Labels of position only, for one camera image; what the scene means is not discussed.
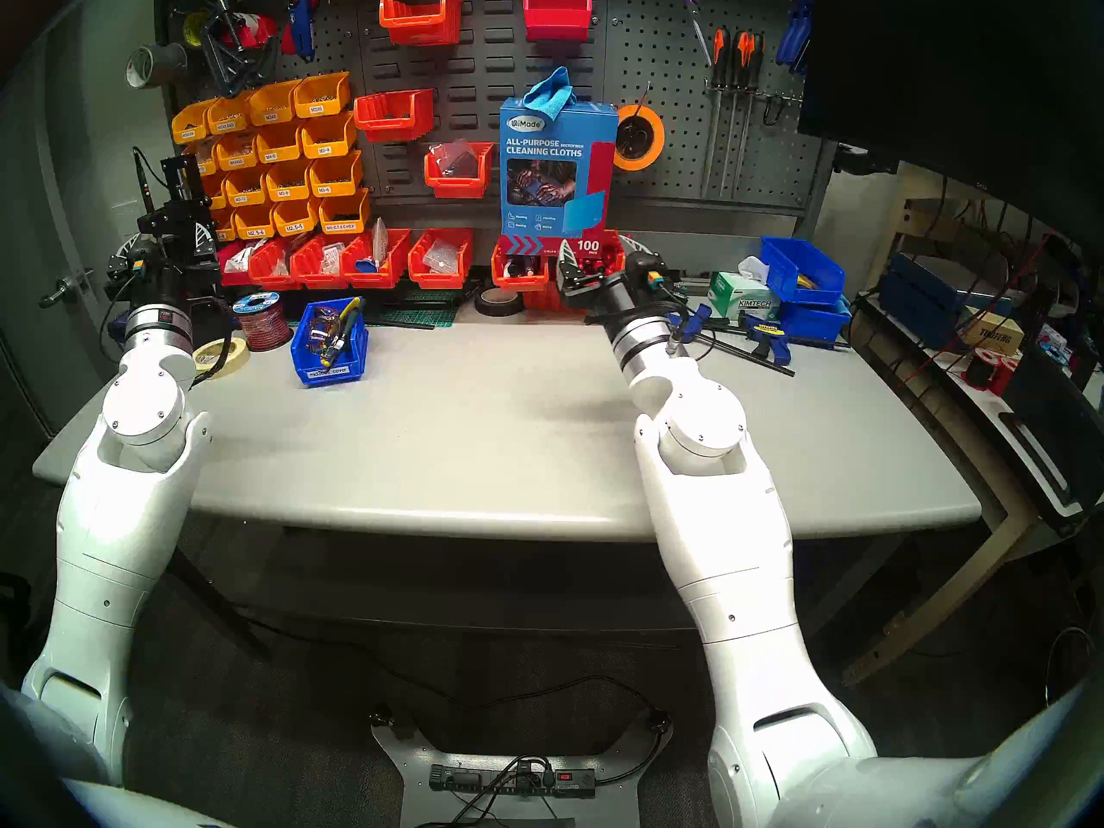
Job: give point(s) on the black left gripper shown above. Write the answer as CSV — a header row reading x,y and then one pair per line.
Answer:
x,y
164,283

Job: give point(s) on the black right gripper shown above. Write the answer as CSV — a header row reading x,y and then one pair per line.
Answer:
x,y
604,287

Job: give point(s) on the blue labelled storage bin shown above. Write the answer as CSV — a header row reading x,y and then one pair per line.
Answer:
x,y
304,356

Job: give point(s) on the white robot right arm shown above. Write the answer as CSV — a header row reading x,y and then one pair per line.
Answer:
x,y
733,559

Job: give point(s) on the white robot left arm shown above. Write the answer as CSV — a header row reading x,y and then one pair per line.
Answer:
x,y
121,524

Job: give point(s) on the blue cleaning cloths box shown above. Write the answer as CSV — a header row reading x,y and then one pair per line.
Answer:
x,y
556,197

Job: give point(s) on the green white tissue box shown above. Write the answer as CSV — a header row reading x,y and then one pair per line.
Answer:
x,y
742,304

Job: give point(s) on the small cardboard box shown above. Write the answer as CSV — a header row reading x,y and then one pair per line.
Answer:
x,y
996,335

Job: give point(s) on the black metal press stand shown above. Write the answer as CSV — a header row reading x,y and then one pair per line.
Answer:
x,y
177,218

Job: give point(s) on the red stackable parts bin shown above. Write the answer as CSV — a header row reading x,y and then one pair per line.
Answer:
x,y
379,276
267,276
517,281
315,279
440,276
614,247

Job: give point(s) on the stack of red bins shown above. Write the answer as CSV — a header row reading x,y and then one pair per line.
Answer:
x,y
543,298

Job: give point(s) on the orange bin label ending 8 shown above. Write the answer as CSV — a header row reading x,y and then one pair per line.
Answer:
x,y
226,227

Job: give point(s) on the crimson parts bin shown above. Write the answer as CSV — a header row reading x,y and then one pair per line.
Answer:
x,y
233,274

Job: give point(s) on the black soldering iron pen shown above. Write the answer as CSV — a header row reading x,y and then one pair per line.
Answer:
x,y
140,179

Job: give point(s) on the orange bin unreadable label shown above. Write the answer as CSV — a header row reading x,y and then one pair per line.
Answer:
x,y
217,192

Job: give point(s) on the white printed parts bag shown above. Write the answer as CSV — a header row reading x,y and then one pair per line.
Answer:
x,y
241,257

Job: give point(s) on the orange bin labelled M2.5-6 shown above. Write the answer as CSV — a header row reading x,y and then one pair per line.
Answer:
x,y
254,222

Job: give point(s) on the wide black tape roll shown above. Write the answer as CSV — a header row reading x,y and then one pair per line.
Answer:
x,y
496,311

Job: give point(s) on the orange bin labelled M3-12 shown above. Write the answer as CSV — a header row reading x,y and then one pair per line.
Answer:
x,y
246,188

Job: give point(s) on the orange bin with plastic cover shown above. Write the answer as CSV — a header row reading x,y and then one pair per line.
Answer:
x,y
205,155

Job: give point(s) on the clear screw bag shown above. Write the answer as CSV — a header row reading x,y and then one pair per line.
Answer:
x,y
276,257

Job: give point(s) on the orange bin labelled M4X4X6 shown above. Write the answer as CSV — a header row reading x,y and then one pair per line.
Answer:
x,y
235,152

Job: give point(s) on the orange bin labelled M3X5X4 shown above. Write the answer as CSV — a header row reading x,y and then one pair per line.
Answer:
x,y
191,123

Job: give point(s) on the orange bin labelled M2.5-5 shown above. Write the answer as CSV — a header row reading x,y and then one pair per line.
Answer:
x,y
295,218

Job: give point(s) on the clear plastic bag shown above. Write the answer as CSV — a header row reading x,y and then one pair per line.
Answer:
x,y
442,253
455,158

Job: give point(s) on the beige masking tape roll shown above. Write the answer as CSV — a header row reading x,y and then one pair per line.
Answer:
x,y
233,365

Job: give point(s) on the orange bin labelled M3-8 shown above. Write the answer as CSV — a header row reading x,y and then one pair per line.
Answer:
x,y
287,181

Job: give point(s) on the red louvre bin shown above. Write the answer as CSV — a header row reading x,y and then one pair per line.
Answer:
x,y
423,24
394,121
457,184

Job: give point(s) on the orange tape roll on pegboard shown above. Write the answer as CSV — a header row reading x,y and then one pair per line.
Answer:
x,y
657,141

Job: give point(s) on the orange bin labelled M3X8 BAD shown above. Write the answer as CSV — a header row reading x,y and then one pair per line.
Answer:
x,y
228,115

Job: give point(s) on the orange bin labelled M4-6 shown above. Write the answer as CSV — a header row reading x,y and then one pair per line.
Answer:
x,y
278,143

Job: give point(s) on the green cutting mat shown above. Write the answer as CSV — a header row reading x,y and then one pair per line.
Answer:
x,y
423,316

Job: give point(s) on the blue microfibre cloth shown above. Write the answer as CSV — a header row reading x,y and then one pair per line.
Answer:
x,y
550,93

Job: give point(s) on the clear parts packets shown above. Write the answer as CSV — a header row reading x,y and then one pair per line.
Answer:
x,y
332,257

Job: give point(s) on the orange bin labelled M4-0.7 HEX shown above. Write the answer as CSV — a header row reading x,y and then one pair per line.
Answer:
x,y
343,212

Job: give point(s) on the orange bin labelled M3-6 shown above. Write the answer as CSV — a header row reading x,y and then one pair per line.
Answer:
x,y
335,175

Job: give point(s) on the dark grey C-clamp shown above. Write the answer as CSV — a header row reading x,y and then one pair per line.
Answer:
x,y
222,67
259,67

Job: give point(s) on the orange bin labelled M3-4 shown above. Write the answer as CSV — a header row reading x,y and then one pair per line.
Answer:
x,y
326,136

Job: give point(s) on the white paper packet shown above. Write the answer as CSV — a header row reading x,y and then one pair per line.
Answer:
x,y
380,235

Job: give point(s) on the dark grey tool panel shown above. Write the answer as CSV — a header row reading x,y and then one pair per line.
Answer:
x,y
483,76

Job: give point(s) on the blue bar clamp yellow label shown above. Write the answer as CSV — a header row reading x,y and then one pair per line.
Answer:
x,y
768,341

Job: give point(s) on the orange bin labelled M3X6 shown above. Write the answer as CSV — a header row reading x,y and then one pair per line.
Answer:
x,y
319,96

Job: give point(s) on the yellow tape roll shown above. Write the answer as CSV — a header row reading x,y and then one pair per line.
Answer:
x,y
194,28

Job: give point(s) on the red white tape roll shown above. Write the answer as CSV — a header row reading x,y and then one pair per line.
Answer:
x,y
254,33

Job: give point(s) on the crimson louvre bin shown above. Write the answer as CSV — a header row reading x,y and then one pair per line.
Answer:
x,y
558,20

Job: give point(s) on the orange black screwdriver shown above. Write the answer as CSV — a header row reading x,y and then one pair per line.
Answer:
x,y
742,54
756,59
718,50

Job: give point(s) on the blue spring clamps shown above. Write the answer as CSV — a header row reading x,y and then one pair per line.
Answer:
x,y
798,28

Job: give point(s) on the dark blue case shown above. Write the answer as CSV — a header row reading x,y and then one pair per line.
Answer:
x,y
923,300

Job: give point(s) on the black monitor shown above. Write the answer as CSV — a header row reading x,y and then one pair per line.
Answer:
x,y
949,76

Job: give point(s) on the black flat device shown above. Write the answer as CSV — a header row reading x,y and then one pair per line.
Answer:
x,y
1056,438

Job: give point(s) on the black power strip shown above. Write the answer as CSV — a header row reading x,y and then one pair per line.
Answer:
x,y
483,780

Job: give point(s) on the white robot torso shell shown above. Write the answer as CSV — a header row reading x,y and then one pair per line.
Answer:
x,y
129,813

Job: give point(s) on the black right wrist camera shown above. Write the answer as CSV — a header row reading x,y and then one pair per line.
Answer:
x,y
647,270

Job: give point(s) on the silver duct tape roll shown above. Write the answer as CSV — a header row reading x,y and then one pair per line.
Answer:
x,y
159,63

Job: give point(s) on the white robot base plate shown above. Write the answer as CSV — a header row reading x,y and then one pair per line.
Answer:
x,y
414,800

